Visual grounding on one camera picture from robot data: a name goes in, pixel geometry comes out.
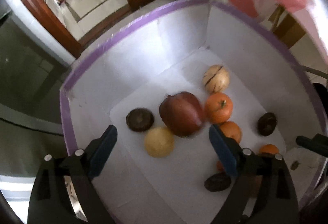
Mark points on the small tangerine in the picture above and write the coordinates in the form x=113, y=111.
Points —
x=269, y=149
x=232, y=130

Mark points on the white box purple rim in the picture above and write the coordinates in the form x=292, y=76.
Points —
x=143, y=60

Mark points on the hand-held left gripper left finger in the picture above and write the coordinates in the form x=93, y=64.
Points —
x=102, y=153

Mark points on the red tomato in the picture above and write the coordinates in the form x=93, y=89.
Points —
x=219, y=166

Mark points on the grey metal bar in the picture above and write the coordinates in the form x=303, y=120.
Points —
x=310, y=70

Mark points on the wooden table frame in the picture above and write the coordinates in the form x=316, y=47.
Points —
x=287, y=27

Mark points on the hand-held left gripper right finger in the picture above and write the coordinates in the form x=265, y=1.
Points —
x=223, y=152

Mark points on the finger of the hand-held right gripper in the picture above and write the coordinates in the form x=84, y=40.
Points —
x=311, y=144

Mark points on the round yellow fruit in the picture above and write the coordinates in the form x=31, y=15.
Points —
x=159, y=142

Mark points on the dark red pomegranate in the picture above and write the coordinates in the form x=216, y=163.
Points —
x=182, y=114

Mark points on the wooden door frame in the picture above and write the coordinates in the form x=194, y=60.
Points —
x=38, y=14

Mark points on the large orange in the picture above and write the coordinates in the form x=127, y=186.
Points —
x=219, y=107

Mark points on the striped pepino melon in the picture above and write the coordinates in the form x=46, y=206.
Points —
x=216, y=79

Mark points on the dark brown wrinkled fruit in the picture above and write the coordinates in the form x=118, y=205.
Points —
x=139, y=119
x=266, y=124
x=217, y=183

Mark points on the small brown stem piece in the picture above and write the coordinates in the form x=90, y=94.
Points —
x=294, y=165

